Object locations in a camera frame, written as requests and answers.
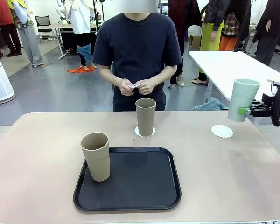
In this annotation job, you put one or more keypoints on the person in red top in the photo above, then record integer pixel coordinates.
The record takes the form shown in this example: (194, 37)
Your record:
(2, 11)

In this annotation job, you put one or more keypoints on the teal crumpled cloth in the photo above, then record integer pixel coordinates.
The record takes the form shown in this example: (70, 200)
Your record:
(212, 103)

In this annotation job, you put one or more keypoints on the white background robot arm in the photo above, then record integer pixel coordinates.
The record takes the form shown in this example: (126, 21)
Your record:
(60, 11)

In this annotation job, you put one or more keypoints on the mannequin in dark clothes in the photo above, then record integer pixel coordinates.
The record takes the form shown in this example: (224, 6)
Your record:
(177, 18)

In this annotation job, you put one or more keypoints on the white scalloped paper coaster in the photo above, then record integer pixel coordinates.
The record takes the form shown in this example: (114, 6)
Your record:
(221, 131)
(136, 131)

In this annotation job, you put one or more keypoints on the person's right hand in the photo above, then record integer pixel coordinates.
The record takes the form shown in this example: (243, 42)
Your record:
(124, 89)

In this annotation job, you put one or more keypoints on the mannequin with grey trousers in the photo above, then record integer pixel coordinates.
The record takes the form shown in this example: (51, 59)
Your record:
(31, 46)

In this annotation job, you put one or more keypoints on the orange cloth on floor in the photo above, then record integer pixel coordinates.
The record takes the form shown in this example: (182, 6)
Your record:
(79, 70)

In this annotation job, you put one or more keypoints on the mint green tall cup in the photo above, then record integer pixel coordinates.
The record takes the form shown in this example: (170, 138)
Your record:
(241, 98)

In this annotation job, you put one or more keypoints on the beige tall cup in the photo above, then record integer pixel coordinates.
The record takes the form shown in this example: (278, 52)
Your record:
(98, 163)
(145, 119)

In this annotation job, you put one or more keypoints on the mannequin with orange trousers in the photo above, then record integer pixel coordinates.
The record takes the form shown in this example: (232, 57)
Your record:
(227, 44)

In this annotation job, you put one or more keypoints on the person in navy t-shirt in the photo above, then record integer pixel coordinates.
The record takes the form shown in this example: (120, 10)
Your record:
(135, 46)

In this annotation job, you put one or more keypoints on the small monitor screen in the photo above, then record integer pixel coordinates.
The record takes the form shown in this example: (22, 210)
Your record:
(165, 9)

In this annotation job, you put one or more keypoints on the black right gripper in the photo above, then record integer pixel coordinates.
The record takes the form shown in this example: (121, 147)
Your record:
(267, 102)

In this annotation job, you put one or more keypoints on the white background table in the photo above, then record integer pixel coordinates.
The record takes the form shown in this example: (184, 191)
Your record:
(235, 70)

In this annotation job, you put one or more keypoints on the person's left hand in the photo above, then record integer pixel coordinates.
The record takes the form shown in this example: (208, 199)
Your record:
(149, 87)

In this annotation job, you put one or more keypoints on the black tripod pole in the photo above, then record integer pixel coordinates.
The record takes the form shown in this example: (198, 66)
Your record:
(96, 14)

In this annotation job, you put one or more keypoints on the person's right forearm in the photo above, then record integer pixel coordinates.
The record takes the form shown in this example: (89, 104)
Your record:
(108, 75)

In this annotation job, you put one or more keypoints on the person's left forearm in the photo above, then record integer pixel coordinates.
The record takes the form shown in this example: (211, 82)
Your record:
(164, 75)

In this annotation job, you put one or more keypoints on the mannequin with white shirt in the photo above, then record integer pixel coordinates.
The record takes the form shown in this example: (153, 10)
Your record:
(80, 21)

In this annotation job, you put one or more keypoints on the white air purifier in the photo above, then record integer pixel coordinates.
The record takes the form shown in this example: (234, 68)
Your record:
(0, 81)

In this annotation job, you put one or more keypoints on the white paper coaster stack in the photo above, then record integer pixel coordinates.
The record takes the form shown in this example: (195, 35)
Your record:
(135, 85)

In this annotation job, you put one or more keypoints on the cardboard box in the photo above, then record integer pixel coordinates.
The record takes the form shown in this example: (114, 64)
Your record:
(195, 42)

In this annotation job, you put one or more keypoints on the mannequin in black coat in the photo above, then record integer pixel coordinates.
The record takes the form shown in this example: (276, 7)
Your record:
(266, 51)

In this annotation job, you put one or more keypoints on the black plastic tray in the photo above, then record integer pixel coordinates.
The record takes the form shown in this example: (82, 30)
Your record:
(130, 191)

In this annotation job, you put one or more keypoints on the black office chair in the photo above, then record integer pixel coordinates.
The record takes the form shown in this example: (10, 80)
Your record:
(43, 21)

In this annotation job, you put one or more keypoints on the mannequin with yellow apron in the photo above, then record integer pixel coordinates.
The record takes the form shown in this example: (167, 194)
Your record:
(208, 37)

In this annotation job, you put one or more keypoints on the background desk with black panel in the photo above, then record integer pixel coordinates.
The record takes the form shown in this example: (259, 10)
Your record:
(67, 39)

